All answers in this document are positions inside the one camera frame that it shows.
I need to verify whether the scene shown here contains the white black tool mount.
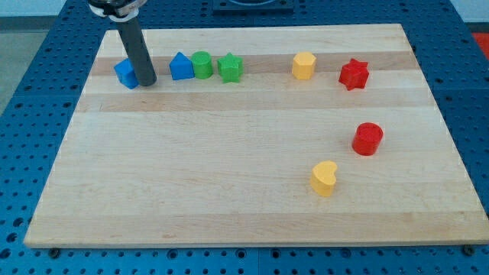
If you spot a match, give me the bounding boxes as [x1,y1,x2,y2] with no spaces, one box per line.
[87,0,147,21]

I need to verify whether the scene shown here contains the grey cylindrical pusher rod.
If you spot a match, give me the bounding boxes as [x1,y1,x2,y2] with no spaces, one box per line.
[116,17,157,86]

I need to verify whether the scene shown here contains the green star block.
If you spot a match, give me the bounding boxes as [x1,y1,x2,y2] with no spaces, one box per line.
[217,53,244,83]

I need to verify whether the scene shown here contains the yellow hexagon block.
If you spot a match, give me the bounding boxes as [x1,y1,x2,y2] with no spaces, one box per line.
[292,52,316,80]

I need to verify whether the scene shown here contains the red star block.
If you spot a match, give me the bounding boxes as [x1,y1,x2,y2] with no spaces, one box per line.
[338,58,370,91]

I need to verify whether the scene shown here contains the blue cube block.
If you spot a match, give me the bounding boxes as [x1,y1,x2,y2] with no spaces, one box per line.
[114,58,139,89]

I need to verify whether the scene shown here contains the blue pentagon block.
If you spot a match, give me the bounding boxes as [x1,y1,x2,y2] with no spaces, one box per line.
[169,52,195,80]

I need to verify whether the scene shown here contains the green cylinder block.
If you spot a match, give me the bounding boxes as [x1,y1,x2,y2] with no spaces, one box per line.
[191,51,213,79]

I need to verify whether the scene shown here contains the wooden board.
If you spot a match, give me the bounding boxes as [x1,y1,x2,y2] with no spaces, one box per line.
[24,24,488,248]

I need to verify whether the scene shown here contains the yellow heart block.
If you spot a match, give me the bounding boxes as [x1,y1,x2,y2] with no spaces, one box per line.
[309,160,338,197]

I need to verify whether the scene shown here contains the red cylinder block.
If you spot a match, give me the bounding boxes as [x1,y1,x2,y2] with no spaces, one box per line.
[351,122,384,156]

